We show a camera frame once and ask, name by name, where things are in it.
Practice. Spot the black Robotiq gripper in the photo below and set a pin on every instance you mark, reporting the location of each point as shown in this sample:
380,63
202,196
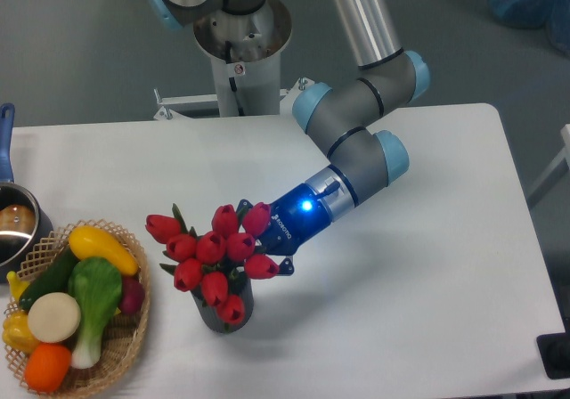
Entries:
295,218

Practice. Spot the red tulip bouquet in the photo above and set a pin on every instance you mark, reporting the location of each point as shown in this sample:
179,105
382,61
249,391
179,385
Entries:
218,259

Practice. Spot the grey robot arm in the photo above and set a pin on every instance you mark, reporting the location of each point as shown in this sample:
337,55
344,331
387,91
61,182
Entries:
337,121

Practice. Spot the dark grey ribbed vase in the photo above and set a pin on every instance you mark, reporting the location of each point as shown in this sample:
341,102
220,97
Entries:
231,315

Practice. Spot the purple red radish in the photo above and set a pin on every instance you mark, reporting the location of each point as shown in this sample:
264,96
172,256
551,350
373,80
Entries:
133,295

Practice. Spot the green bok choy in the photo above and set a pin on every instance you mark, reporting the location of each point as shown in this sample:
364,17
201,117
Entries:
96,285

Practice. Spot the yellow squash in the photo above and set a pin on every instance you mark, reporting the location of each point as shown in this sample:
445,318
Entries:
87,241

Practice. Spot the woven wicker basket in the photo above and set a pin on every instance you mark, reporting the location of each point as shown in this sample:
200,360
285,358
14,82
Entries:
122,339

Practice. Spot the dark green cucumber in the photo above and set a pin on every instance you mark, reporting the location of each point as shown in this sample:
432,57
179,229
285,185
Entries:
54,278

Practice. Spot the round beige disc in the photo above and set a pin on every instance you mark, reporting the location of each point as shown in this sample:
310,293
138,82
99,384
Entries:
54,317

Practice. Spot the yellow banana tip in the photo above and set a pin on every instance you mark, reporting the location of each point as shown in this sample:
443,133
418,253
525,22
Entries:
17,286

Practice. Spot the orange fruit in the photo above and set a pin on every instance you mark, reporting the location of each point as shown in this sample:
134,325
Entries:
47,367

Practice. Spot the yellow bell pepper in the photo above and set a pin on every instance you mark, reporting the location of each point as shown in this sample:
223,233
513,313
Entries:
17,335

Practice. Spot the black device at edge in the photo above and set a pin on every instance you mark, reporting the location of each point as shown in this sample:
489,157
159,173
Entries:
554,352

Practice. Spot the blue plastic bag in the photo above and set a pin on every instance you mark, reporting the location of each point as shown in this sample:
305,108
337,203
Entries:
550,15

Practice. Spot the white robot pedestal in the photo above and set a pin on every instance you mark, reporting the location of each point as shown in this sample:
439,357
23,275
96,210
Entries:
245,58

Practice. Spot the blue handled saucepan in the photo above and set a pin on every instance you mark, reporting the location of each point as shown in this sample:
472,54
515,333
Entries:
23,222

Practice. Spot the white furniture frame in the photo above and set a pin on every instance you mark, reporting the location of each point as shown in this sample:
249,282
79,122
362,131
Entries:
551,174

